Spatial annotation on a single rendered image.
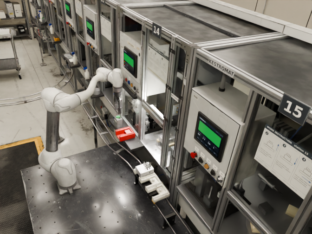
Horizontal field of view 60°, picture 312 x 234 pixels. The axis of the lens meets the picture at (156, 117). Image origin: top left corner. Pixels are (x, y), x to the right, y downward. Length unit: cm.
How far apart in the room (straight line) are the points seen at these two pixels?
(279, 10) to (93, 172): 443
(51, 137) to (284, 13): 456
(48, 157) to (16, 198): 115
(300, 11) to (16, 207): 509
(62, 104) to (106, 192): 86
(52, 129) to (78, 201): 64
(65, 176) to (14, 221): 109
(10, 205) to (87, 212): 132
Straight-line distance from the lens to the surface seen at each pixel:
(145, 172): 228
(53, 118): 232
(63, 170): 237
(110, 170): 265
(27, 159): 397
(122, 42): 251
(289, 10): 561
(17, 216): 336
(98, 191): 248
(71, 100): 215
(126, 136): 259
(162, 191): 224
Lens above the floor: 255
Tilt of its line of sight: 34 degrees down
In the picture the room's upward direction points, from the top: 4 degrees clockwise
